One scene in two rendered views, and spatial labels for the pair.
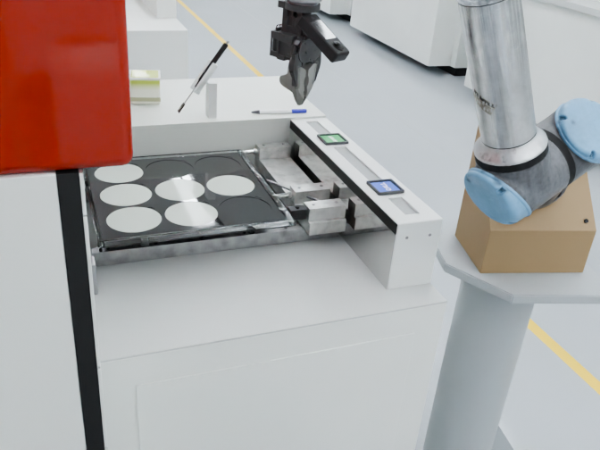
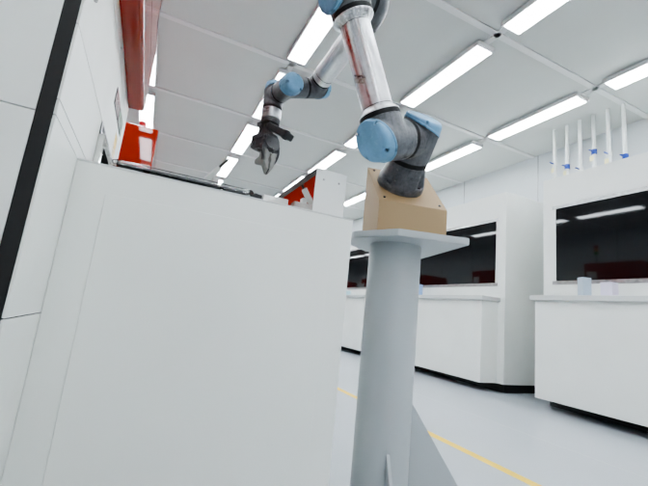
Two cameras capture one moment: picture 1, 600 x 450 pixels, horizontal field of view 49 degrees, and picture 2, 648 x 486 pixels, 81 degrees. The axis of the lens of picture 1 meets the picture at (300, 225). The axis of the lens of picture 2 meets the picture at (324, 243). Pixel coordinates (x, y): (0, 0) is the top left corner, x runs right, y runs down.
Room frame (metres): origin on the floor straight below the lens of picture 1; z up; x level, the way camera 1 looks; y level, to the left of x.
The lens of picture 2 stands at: (0.04, -0.19, 0.57)
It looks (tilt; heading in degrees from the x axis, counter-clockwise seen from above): 10 degrees up; 359
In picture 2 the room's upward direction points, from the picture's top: 6 degrees clockwise
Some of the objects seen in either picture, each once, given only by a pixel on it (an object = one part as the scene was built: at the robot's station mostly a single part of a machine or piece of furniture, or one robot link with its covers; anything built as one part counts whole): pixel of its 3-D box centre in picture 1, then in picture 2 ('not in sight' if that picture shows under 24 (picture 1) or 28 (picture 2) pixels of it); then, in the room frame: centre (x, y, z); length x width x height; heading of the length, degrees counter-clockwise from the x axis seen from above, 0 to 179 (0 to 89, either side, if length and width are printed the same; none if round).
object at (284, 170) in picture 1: (295, 189); not in sight; (1.33, 0.02, 0.87); 0.36 x 0.08 x 0.03; 23
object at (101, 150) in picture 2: not in sight; (105, 176); (1.12, 0.44, 0.89); 0.44 x 0.02 x 0.10; 23
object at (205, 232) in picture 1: (201, 233); (187, 177); (1.05, 0.18, 0.90); 0.37 x 0.01 x 0.01; 113
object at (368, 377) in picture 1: (217, 346); (187, 350); (1.33, 0.19, 0.41); 0.96 x 0.64 x 0.82; 23
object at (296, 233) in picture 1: (222, 241); not in sight; (1.13, 0.15, 0.84); 0.50 x 0.02 x 0.03; 113
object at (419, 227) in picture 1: (352, 191); (294, 214); (1.30, -0.11, 0.89); 0.55 x 0.09 x 0.14; 23
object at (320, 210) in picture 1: (324, 209); (274, 202); (1.19, -0.05, 0.89); 0.08 x 0.03 x 0.03; 113
